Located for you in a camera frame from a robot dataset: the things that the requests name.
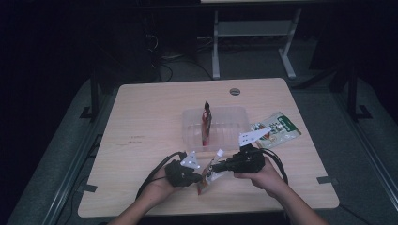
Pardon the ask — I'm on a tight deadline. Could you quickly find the black floor cable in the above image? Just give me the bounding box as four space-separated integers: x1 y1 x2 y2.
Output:
151 34 214 83

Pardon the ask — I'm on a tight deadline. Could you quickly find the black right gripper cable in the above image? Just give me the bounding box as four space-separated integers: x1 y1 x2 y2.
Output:
261 147 289 186

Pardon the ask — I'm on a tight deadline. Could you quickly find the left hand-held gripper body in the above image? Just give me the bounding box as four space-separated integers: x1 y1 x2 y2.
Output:
164 151 202 188

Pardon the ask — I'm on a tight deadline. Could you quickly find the green and white snack packet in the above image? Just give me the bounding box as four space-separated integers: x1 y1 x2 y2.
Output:
251 111 302 149

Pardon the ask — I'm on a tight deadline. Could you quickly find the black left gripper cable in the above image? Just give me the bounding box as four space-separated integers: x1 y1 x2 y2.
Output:
135 151 188 201

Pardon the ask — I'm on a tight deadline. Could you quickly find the person's right hand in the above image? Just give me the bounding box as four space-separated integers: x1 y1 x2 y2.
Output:
234 156 289 200

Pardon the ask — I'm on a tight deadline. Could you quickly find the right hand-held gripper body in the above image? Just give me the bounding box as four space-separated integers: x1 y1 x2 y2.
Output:
224 127 272 174

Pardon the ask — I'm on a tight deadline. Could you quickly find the red and black snack packet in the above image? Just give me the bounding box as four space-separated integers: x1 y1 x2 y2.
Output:
201 100 213 147

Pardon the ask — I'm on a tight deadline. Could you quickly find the white metal desk frame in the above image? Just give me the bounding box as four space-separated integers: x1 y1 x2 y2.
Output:
200 0 303 81

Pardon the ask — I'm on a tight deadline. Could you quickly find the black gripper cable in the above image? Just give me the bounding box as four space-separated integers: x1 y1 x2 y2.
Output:
261 147 289 186
135 151 188 201

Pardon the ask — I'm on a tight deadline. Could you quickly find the clear plastic container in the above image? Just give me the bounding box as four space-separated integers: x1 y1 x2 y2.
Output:
181 105 252 153

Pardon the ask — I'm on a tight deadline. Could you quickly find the person's left hand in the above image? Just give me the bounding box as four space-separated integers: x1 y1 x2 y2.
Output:
141 167 184 203

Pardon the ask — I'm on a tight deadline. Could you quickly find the black metal stand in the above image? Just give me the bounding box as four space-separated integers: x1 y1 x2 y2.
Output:
345 65 374 123
79 69 101 121

